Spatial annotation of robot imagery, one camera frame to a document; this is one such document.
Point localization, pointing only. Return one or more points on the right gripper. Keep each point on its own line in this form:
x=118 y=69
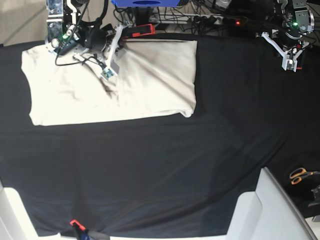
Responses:
x=103 y=46

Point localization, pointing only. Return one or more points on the orange clamp bottom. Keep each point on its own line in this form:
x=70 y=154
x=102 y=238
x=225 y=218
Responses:
x=76 y=224

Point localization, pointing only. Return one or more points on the orange black clamp right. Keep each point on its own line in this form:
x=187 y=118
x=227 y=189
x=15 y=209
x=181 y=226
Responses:
x=299 y=59

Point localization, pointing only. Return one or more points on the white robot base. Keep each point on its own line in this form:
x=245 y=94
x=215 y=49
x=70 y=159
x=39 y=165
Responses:
x=272 y=212
x=15 y=223

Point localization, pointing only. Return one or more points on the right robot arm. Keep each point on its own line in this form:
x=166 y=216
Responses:
x=68 y=33

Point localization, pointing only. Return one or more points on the orange handled scissors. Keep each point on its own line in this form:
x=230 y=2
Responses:
x=300 y=174

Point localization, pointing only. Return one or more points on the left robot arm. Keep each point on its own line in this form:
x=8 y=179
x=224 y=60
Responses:
x=287 y=31

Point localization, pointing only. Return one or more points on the blue plastic box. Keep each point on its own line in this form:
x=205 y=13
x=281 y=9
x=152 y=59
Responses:
x=145 y=3

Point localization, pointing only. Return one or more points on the white cotton T-shirt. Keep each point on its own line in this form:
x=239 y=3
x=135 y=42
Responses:
x=156 y=78

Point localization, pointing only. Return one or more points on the orange black clamp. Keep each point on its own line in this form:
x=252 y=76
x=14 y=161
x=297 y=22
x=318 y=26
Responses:
x=299 y=59
x=138 y=31

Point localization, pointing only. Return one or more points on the orange black clamp top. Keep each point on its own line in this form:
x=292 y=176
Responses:
x=138 y=31

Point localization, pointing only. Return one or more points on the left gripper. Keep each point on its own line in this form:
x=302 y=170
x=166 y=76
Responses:
x=288 y=56

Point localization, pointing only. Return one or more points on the black power strip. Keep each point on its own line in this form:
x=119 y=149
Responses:
x=235 y=21

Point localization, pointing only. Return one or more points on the white power strip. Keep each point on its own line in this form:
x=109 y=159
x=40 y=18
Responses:
x=183 y=18

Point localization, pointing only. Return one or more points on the black table cloth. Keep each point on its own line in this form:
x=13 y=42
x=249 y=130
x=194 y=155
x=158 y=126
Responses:
x=250 y=113

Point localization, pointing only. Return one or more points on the black device at edge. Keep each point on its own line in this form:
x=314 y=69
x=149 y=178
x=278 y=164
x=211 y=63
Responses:
x=316 y=194

